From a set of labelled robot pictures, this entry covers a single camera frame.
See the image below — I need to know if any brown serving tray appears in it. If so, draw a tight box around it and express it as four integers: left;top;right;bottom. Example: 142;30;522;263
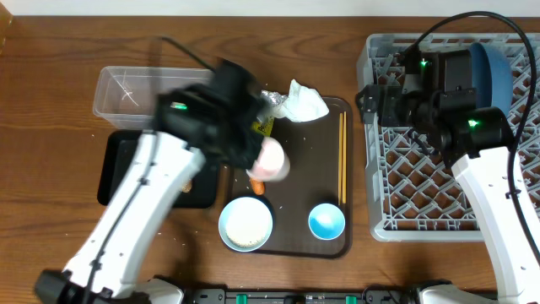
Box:
256;97;354;259

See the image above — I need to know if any bowl of rice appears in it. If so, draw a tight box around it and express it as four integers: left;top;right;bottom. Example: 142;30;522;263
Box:
219;197;273;252

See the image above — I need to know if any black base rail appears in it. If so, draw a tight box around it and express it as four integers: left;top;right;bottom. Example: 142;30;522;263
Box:
143;278;507;304

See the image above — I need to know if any brown food scrap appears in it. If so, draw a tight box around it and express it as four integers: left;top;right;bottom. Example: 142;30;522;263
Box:
182;181;192;193

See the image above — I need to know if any orange carrot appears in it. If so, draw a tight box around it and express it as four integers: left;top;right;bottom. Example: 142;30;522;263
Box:
250;178;265;196

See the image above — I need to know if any left wooden chopstick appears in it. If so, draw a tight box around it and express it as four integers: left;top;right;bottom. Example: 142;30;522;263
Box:
337;113;343;205

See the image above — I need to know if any black tray bin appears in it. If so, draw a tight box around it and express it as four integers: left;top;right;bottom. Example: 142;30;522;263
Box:
97;130;219;209

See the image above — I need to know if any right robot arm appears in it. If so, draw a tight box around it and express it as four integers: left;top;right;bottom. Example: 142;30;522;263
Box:
355;42;539;303

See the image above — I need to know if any pink cup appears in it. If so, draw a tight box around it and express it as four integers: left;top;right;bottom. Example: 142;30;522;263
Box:
246;137;290;182

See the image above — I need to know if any white crumpled napkin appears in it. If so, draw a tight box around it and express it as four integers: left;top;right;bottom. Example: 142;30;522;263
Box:
271;79;329;123

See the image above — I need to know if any yellow snack wrapper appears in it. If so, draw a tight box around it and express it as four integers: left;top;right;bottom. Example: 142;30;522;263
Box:
251;90;288;136

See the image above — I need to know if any blue plate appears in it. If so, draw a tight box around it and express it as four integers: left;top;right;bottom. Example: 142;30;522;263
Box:
468;42;513;116

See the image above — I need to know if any clear plastic bin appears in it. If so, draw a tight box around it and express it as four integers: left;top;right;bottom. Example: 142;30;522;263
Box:
93;66;212;130

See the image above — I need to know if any right wooden chopstick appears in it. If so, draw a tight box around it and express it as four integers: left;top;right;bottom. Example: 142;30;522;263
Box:
342;112;347;204

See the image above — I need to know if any wooden chopstick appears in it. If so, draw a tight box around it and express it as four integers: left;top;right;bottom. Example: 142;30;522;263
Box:
337;113;343;205
342;112;347;204

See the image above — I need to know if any light blue cup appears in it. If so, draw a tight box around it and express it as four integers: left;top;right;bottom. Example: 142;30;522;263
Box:
308;203;346;241

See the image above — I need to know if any grey dishwasher rack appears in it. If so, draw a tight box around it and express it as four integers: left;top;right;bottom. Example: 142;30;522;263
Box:
356;33;539;242

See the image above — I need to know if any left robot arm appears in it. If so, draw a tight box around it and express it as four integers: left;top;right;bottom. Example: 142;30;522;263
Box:
34;36;267;303

